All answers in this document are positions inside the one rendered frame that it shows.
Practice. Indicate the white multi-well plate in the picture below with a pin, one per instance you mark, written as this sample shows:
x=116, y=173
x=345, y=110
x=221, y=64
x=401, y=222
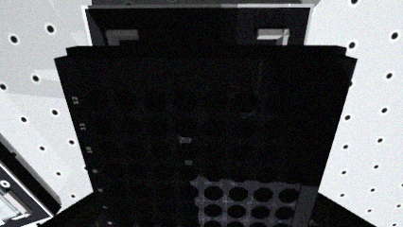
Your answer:
x=7, y=210

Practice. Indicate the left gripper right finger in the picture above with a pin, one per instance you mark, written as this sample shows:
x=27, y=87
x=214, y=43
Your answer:
x=327, y=213

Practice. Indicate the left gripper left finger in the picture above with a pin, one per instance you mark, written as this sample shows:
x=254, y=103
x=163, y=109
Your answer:
x=83, y=213

